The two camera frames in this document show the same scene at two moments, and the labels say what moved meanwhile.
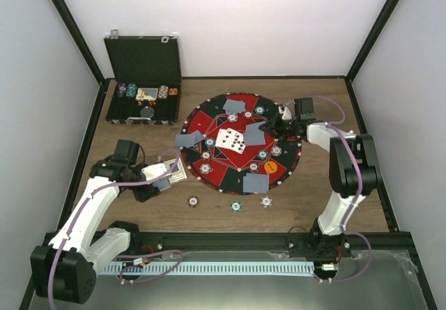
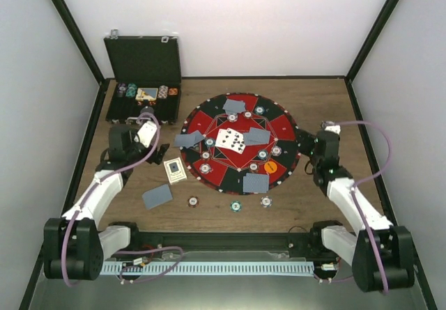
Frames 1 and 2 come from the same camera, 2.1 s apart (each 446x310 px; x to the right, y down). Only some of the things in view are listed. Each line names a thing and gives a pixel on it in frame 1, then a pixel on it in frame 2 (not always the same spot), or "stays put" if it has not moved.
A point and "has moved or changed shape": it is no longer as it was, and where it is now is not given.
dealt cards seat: (188, 140) stays put
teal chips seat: (210, 142) stays put
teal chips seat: (263, 154) stays put
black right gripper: (274, 133) → (300, 136)
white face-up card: (224, 138) stays put
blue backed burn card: (254, 135) has moved or changed shape
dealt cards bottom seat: (255, 183) stays put
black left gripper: (143, 196) → (157, 159)
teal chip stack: (235, 206) stays put
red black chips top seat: (248, 114) stays put
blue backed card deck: (162, 184) → (157, 196)
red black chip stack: (193, 201) stays put
